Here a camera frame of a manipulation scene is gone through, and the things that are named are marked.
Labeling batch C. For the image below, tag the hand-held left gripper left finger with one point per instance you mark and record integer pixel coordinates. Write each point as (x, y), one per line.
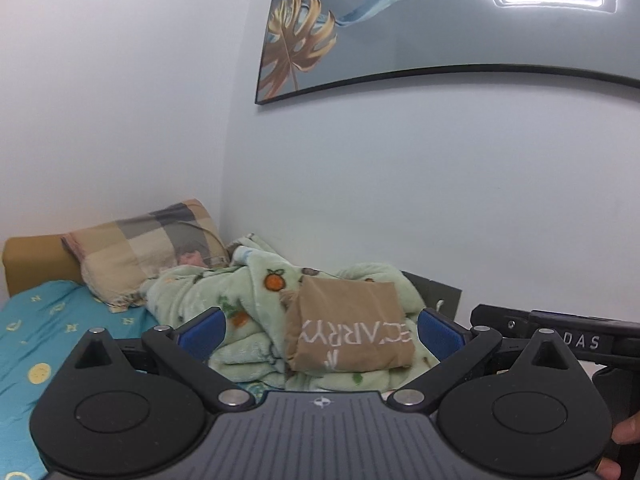
(202, 327)

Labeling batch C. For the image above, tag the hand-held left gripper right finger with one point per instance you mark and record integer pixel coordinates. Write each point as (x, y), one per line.
(440, 332)

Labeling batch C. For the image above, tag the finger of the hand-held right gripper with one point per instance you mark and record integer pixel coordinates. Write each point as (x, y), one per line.
(500, 317)

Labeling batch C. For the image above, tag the tan printed t-shirt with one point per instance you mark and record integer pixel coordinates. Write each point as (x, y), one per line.
(350, 320)

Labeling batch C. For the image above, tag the person's right hand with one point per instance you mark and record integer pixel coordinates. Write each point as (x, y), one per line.
(627, 430)

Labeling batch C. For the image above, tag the black paper bag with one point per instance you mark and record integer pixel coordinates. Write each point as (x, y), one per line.
(440, 295)

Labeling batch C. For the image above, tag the green printed fleece blanket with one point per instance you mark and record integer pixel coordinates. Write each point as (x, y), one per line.
(240, 290)

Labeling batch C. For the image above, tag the plaid beige pillow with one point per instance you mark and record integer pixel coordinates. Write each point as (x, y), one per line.
(130, 245)

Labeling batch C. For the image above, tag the bed with teal sheet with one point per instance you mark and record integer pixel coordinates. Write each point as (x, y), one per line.
(60, 350)

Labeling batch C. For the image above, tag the mustard yellow headboard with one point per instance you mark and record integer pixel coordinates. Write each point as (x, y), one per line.
(35, 260)

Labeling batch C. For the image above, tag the framed leaf wall picture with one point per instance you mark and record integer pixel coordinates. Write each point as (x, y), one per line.
(425, 20)

